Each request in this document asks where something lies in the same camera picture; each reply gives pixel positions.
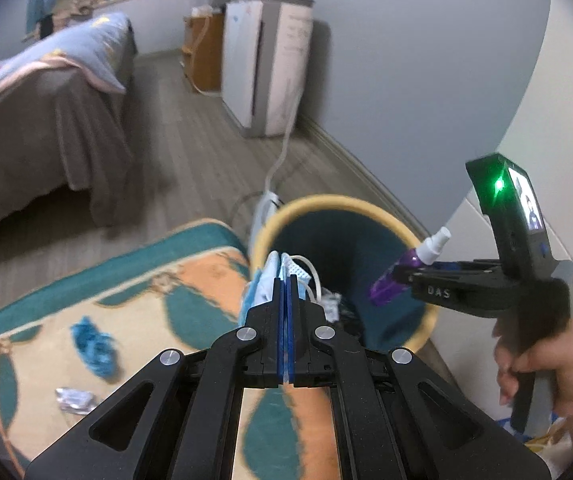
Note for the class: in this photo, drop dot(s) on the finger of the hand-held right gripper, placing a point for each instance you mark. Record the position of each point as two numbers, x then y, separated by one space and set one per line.
431 290
471 266

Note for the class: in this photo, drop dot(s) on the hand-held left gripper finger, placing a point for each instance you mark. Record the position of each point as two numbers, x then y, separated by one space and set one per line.
292 330
280 330

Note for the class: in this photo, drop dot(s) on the purple spray bottle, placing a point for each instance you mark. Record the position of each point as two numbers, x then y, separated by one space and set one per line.
401 270

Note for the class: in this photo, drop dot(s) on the blue face mask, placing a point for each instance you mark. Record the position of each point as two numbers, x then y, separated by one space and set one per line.
266 280

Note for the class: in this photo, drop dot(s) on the yellow-rimmed teal trash bin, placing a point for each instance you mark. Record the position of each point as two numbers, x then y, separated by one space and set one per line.
356 240

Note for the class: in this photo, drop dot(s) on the person's right hand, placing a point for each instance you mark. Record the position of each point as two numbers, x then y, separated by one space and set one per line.
551 370

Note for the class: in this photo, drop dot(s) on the teal and orange patterned rug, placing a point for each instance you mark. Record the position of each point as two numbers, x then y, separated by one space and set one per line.
166 310

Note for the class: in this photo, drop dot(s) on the white power strip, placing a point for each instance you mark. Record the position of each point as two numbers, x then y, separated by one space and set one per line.
265 210

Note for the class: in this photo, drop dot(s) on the crumpled blue wrapper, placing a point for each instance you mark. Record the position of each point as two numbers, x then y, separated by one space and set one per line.
94 347

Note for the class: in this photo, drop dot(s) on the yellowish packet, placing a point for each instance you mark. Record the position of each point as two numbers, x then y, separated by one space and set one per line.
548 440

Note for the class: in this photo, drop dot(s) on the crumpled silver wrapper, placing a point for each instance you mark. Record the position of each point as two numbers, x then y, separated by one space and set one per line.
75 400

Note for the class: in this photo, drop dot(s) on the white air purifier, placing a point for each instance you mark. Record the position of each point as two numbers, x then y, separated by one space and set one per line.
261 60

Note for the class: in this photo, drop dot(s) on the wooden cabinet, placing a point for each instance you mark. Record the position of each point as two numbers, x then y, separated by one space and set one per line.
204 55

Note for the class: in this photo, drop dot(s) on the bed with brown cover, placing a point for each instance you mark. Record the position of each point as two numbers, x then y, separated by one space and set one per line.
41 150

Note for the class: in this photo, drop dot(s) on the light blue and pink quilt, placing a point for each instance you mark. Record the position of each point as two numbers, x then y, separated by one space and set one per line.
56 55

